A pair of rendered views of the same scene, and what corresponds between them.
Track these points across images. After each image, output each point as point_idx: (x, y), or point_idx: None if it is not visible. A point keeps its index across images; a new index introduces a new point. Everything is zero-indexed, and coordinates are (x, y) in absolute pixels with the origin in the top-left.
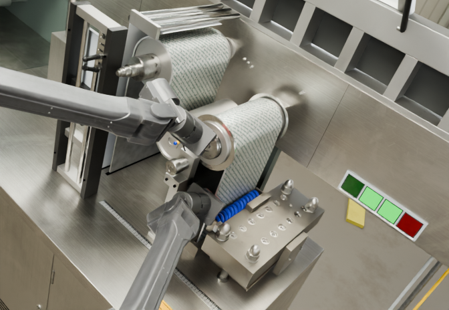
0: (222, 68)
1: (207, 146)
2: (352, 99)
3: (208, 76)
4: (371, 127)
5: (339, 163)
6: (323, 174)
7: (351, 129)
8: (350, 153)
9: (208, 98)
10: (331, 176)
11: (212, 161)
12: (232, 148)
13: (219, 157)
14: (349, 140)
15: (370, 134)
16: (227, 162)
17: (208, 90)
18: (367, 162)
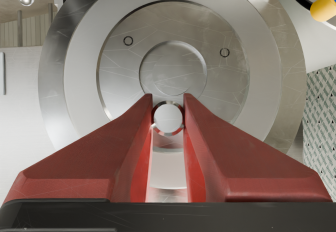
0: (309, 154)
1: (162, 74)
2: None
3: (335, 147)
4: (8, 185)
5: (23, 94)
6: (39, 55)
7: (35, 162)
8: (15, 122)
9: (313, 72)
10: (25, 62)
11: (118, 10)
12: (62, 131)
13: (93, 55)
14: (29, 141)
15: (4, 174)
16: (56, 52)
17: (320, 98)
18: None
